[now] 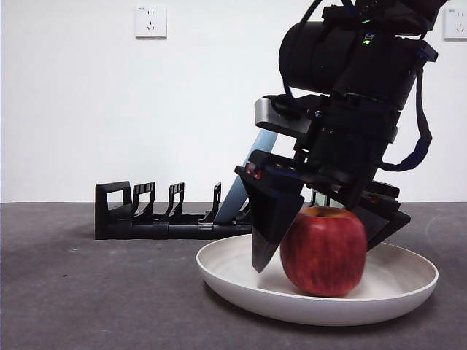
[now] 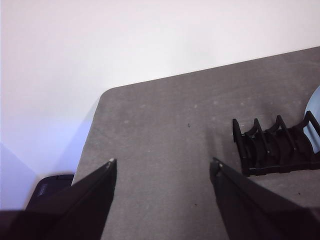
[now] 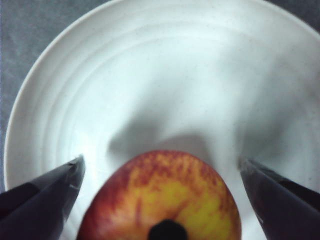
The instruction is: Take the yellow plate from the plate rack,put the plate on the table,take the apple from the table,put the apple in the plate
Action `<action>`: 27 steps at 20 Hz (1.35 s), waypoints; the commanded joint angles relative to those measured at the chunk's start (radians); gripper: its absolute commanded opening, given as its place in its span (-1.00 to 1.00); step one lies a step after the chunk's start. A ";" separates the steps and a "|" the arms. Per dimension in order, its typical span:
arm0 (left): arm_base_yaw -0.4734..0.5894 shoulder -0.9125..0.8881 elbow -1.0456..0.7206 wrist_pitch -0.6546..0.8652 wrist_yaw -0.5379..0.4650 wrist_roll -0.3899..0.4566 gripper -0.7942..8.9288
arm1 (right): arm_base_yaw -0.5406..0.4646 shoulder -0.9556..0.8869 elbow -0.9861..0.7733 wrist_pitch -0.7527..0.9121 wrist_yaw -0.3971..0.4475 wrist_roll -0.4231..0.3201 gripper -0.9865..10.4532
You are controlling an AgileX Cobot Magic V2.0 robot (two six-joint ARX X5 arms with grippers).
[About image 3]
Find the pale yellow plate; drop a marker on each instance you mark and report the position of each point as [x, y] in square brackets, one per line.
[162, 75]

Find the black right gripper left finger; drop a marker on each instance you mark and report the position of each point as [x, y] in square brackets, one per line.
[37, 207]

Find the red apple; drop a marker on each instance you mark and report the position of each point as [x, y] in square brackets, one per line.
[162, 197]

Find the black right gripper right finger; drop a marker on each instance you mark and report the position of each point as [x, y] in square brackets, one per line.
[287, 207]

